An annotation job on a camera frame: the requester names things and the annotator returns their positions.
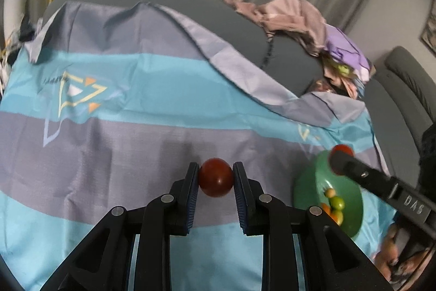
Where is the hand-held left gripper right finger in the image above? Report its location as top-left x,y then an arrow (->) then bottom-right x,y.
232,161 -> 392,291

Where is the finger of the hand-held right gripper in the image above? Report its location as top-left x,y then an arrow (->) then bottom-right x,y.
328,148 -> 436,228

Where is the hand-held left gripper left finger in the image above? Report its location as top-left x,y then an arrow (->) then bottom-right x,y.
40,161 -> 200,291

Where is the red tomato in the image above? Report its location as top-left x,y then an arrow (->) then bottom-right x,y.
198,158 -> 235,198
331,144 -> 355,158

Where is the green bowl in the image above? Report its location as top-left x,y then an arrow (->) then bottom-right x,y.
293,151 -> 364,240

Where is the person's right hand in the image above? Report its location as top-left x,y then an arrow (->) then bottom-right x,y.
375,223 -> 409,278

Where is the grey sofa backrest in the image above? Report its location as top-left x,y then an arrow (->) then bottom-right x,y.
361,46 -> 436,176

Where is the patterned cloth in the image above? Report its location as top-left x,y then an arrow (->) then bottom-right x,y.
308,62 -> 367,101

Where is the blue grey striped blanket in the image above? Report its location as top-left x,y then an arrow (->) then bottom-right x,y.
0,1 -> 392,291

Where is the purple cloth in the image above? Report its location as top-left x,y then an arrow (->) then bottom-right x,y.
320,23 -> 375,80

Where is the grey sofa cushion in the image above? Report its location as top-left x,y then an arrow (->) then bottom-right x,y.
41,0 -> 328,97

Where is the pink crumpled cloth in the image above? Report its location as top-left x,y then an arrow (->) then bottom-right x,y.
218,0 -> 336,56

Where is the framed wall picture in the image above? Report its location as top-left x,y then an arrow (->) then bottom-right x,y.
420,6 -> 436,56

